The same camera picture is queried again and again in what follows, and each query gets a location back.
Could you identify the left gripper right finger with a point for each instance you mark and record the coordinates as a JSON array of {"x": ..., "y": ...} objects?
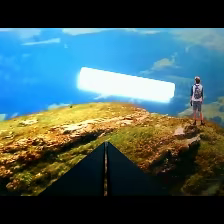
[{"x": 128, "y": 176}]

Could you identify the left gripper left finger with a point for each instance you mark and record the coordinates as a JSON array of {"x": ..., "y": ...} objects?
[{"x": 85, "y": 176}]

